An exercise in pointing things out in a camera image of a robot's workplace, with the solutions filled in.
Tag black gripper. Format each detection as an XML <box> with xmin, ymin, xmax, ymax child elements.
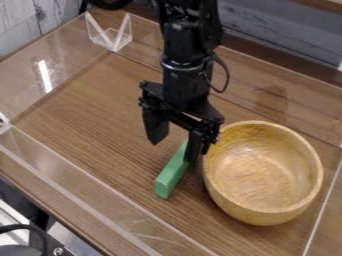
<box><xmin>139</xmin><ymin>58</ymin><xmax>225</xmax><ymax>162</ymax></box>

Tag green rectangular block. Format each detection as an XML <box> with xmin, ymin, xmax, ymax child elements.
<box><xmin>155</xmin><ymin>142</ymin><xmax>190</xmax><ymax>199</ymax></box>

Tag brown wooden bowl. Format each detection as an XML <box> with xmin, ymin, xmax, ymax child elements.
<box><xmin>203</xmin><ymin>120</ymin><xmax>325</xmax><ymax>226</ymax></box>

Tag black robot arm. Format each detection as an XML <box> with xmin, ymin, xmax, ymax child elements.
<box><xmin>139</xmin><ymin>0</ymin><xmax>225</xmax><ymax>162</ymax></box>

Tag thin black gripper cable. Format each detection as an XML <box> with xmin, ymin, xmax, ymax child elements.
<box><xmin>202</xmin><ymin>53</ymin><xmax>231</xmax><ymax>94</ymax></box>

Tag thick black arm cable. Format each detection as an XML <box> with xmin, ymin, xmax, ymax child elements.
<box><xmin>87</xmin><ymin>0</ymin><xmax>135</xmax><ymax>11</ymax></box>

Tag black metal base plate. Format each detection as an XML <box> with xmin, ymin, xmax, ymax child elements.
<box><xmin>28</xmin><ymin>223</ymin><xmax>77</xmax><ymax>256</ymax></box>

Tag black cable bottom left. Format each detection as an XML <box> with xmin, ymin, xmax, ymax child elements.
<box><xmin>0</xmin><ymin>224</ymin><xmax>48</xmax><ymax>256</ymax></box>

